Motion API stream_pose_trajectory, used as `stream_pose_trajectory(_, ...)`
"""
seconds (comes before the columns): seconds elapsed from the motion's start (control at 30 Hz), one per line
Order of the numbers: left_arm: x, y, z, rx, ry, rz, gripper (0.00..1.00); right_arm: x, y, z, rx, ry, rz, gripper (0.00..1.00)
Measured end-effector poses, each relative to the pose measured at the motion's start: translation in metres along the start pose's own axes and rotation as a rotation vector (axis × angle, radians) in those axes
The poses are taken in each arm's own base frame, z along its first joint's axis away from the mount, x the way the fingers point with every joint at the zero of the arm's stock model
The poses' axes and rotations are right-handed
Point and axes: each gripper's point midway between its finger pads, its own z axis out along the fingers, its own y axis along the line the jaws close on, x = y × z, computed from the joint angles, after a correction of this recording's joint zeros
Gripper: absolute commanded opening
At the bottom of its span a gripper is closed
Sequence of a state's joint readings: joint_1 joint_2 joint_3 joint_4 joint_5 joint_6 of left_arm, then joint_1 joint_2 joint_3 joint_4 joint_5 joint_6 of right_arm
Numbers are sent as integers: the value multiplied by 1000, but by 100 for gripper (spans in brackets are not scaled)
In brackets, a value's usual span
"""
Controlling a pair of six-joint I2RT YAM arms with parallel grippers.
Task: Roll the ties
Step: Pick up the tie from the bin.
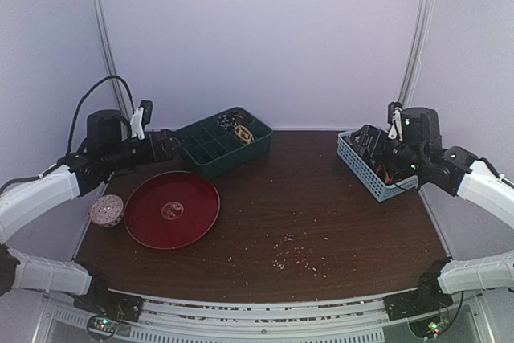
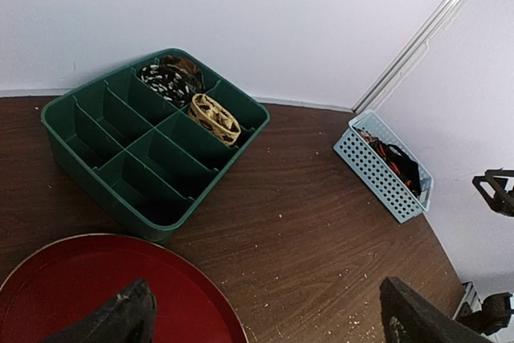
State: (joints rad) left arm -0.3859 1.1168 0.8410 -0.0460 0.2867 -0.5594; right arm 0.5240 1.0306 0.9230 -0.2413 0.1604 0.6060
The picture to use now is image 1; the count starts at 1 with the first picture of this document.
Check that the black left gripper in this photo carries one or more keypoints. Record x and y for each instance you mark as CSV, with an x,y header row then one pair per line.
x,y
166,153

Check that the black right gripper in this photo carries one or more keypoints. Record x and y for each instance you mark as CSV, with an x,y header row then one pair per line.
x,y
380,149

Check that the orange navy striped tie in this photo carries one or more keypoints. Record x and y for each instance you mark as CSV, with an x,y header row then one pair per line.
x,y
384,175

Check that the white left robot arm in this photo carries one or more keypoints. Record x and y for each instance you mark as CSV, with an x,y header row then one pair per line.
x,y
112,144

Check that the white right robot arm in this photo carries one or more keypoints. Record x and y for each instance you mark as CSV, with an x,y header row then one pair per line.
x,y
409,155

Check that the dark green divided organizer box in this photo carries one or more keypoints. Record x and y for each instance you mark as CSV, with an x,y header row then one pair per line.
x,y
211,151

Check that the light blue perforated basket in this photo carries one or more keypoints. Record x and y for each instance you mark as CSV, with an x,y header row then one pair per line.
x,y
368,176

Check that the black white rolled tie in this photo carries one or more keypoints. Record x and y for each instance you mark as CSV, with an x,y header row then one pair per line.
x,y
231,119

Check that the red round tray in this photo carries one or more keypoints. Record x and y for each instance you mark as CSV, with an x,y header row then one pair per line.
x,y
171,210

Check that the tan patterned rolled tie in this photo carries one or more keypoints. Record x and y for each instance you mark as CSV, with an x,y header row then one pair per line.
x,y
243,134

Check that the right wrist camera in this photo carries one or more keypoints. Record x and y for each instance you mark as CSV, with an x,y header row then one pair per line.
x,y
395,120

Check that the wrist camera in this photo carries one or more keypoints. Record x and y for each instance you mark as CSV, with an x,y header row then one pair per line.
x,y
395,120
140,118

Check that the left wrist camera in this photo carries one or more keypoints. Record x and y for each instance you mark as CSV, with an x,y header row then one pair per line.
x,y
140,118

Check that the right aluminium frame post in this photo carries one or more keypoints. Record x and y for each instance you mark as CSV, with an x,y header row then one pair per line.
x,y
421,26

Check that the aluminium frame post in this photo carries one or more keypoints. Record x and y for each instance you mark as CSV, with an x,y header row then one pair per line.
x,y
421,26
108,57

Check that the left aluminium frame post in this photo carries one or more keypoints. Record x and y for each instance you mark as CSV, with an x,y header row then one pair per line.
x,y
108,57

